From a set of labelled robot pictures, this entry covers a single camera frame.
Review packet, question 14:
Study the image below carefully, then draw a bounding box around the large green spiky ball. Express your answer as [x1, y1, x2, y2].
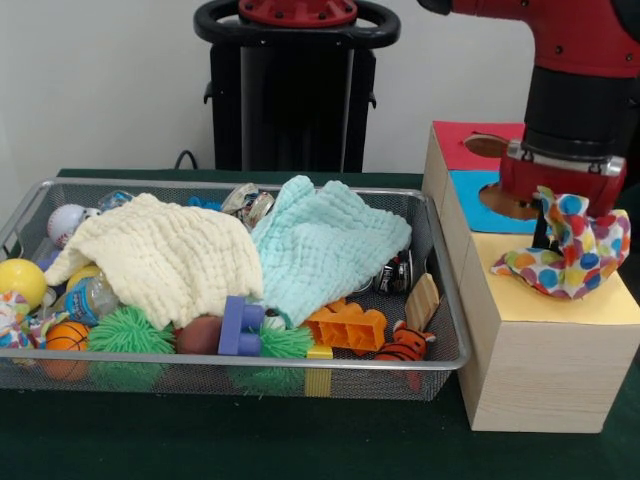
[87, 305, 176, 354]

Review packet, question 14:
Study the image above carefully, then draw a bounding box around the cream yellow muslin cloth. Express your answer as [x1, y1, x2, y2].
[43, 192, 264, 331]

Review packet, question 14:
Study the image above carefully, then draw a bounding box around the small green spiky ball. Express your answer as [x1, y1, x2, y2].
[257, 317, 314, 359]

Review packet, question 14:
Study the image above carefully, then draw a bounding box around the colourful heart print cloth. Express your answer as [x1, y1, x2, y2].
[490, 185, 633, 301]

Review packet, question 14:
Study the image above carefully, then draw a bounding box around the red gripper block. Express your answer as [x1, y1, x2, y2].
[499, 158, 627, 251]

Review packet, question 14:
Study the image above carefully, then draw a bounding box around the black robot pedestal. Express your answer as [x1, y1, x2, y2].
[193, 0, 401, 174]

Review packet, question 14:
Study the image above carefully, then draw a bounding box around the silver wire mesh bin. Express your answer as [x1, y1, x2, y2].
[0, 178, 472, 403]

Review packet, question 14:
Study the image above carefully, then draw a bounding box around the yellow plastic ball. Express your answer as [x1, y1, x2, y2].
[0, 259, 49, 311]

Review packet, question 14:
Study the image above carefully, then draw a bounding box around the orange striped tiger plush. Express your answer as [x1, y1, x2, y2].
[373, 319, 437, 362]

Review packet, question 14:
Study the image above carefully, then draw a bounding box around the brown toy football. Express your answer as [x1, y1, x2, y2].
[174, 315, 224, 356]

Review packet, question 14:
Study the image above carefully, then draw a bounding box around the dark green tablecloth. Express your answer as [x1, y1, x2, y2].
[0, 168, 640, 480]

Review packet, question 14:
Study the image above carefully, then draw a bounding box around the purple plastic building block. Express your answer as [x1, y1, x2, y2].
[217, 294, 265, 357]

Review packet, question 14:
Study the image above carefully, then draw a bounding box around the orange plastic building block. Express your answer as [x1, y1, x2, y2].
[304, 298, 389, 354]

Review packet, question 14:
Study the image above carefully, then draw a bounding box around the black cable loop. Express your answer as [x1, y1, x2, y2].
[173, 148, 200, 171]

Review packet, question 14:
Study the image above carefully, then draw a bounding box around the mint green muslin cloth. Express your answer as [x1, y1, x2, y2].
[251, 174, 413, 329]

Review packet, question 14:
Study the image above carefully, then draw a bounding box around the wooden box with three holes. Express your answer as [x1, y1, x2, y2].
[422, 121, 640, 434]

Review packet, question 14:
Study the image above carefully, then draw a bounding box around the orange mini basketball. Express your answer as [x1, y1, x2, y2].
[44, 321, 91, 352]

